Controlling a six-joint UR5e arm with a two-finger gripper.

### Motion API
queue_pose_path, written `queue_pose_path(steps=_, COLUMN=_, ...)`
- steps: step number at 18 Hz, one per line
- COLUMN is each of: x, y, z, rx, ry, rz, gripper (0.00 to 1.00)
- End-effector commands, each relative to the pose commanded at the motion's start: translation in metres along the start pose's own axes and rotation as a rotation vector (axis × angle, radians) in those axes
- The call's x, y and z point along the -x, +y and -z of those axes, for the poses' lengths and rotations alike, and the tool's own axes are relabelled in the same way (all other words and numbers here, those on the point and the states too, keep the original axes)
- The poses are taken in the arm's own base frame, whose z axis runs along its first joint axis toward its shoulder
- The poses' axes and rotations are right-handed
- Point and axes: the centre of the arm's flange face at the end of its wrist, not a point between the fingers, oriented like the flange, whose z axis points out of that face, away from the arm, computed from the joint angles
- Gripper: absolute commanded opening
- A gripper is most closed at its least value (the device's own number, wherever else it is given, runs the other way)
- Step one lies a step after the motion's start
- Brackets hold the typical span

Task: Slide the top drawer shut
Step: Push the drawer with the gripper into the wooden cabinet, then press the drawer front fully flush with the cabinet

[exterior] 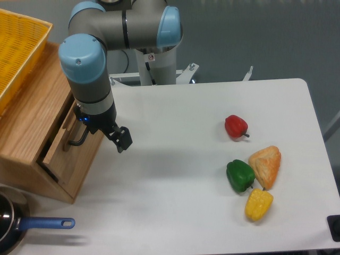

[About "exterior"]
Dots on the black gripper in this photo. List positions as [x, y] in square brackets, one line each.
[106, 123]

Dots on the wooden top drawer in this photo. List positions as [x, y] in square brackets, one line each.
[69, 165]

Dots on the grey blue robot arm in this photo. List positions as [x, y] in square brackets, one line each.
[152, 28]

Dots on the wooden drawer cabinet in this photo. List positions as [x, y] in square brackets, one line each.
[29, 126]

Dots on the red bell pepper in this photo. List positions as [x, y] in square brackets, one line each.
[236, 127]

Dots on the green bell pepper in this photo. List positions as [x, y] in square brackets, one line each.
[240, 175]

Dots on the yellow plastic basket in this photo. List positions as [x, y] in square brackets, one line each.
[23, 39]

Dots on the orange bread pastry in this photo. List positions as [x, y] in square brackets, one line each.
[266, 163]

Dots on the yellow bell pepper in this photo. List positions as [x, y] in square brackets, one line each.
[257, 205]

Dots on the black corner device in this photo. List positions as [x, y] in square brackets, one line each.
[334, 223]

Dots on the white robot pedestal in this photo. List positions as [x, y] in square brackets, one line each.
[157, 66]

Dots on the blue handled frying pan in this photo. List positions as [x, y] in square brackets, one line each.
[16, 220]

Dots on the white table bracket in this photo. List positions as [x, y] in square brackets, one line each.
[248, 74]

